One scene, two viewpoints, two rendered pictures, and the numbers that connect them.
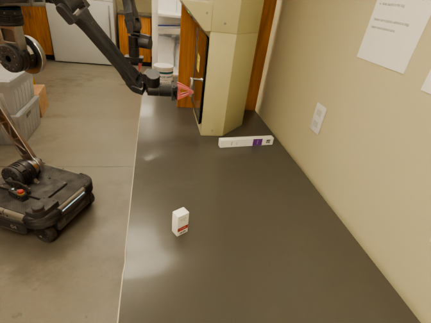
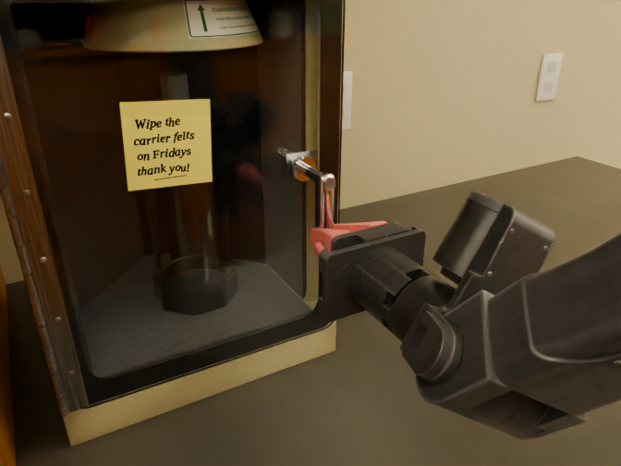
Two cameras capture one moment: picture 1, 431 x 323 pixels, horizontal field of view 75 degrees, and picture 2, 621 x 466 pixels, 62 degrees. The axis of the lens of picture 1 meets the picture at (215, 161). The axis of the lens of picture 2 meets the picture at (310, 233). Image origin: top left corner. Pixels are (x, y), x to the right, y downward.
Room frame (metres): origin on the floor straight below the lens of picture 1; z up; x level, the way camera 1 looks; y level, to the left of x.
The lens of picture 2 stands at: (1.41, 0.61, 1.37)
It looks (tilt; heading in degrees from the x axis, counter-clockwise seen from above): 25 degrees down; 255
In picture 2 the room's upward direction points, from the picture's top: straight up
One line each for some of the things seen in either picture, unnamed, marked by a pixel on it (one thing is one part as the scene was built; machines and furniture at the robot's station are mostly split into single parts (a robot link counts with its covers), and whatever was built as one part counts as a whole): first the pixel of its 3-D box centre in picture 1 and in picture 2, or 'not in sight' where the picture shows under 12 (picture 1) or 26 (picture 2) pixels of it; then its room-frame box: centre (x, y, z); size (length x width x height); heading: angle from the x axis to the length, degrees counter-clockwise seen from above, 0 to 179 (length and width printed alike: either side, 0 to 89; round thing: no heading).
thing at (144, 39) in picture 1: (140, 35); not in sight; (1.60, 0.49, 1.30); 0.11 x 0.09 x 0.12; 78
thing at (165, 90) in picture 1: (167, 90); (390, 286); (1.25, 0.26, 1.14); 0.10 x 0.07 x 0.07; 14
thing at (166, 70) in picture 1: (163, 76); not in sight; (1.90, 0.43, 1.02); 0.13 x 0.13 x 0.15
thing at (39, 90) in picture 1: (29, 100); not in sight; (3.16, 2.36, 0.14); 0.41 x 0.32 x 0.28; 21
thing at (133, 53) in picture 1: (133, 52); not in sight; (1.60, 0.53, 1.21); 0.10 x 0.07 x 0.07; 104
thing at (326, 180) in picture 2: (195, 86); (316, 208); (1.28, 0.14, 1.17); 0.05 x 0.03 x 0.10; 104
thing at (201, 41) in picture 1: (199, 75); (201, 194); (1.39, 0.14, 1.19); 0.30 x 0.01 x 0.40; 14
